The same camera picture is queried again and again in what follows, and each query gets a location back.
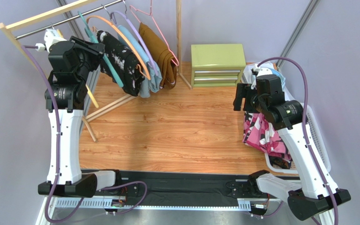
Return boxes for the black white speckled trousers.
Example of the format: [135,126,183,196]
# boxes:
[97,30,144,97]

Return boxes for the orange clothes hanger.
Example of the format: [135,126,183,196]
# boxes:
[86,15,151,80]

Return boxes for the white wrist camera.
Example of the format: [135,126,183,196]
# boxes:
[251,67,274,82]
[35,29,66,52]

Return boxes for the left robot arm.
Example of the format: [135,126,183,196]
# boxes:
[37,37,116,198]

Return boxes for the wooden clothes rack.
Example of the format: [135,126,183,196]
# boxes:
[0,0,193,143]

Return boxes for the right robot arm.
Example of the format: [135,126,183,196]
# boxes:
[233,75,351,221]

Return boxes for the teal clothes hanger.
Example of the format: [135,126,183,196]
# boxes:
[78,11,124,88]

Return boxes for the light blue trousers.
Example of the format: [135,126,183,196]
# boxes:
[117,25,163,98]

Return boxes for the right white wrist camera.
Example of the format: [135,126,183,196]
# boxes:
[251,67,274,82]

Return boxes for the light blue headphones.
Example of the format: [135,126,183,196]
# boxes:
[270,68,286,90]

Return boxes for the white plastic basket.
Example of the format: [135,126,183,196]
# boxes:
[264,103,331,175]

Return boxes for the dark blue denim trousers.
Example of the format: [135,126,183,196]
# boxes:
[269,156,292,169]

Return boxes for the pink camouflage trousers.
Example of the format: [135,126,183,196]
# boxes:
[242,112,292,162]

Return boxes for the purple clothes hanger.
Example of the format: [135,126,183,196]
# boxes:
[109,10,160,78]

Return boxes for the green drawer cabinet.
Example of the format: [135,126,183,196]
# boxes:
[191,44,246,88]

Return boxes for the pink wire hanger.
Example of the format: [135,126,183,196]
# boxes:
[129,0,180,68]

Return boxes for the yellow clothes hanger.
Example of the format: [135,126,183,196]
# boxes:
[52,26,99,108]

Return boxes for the brown trousers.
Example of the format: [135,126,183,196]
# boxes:
[138,23,177,89]

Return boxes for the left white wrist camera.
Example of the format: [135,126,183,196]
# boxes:
[35,29,66,52]

